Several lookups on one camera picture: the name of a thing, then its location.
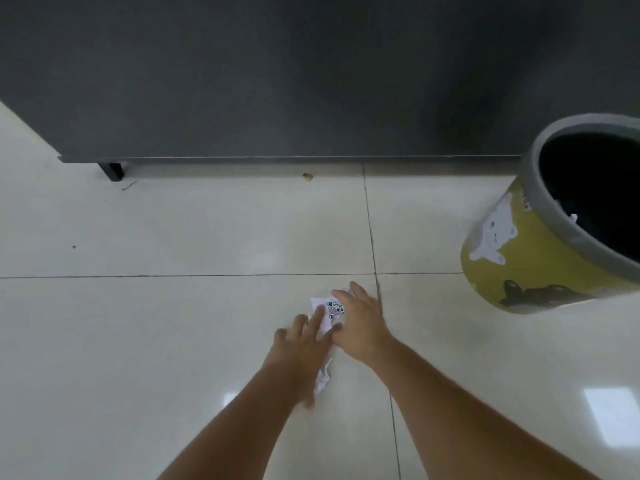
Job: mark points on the person's left hand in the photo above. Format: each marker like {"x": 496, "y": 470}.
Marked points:
{"x": 300, "y": 359}

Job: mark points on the person's left forearm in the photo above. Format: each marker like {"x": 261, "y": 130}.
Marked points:
{"x": 240, "y": 434}

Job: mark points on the small dark twig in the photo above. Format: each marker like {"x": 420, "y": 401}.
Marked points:
{"x": 129, "y": 185}

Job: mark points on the person's right hand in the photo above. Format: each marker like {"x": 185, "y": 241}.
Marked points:
{"x": 362, "y": 329}

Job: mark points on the person's right forearm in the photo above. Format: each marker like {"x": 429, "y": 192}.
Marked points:
{"x": 465, "y": 419}

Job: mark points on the yellow trash bin grey rim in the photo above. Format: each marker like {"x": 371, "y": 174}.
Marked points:
{"x": 540, "y": 254}

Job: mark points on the white paper scraps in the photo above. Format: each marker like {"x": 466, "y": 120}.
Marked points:
{"x": 332, "y": 308}

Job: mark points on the dark grey desk beige top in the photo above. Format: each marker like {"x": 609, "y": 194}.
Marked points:
{"x": 300, "y": 69}

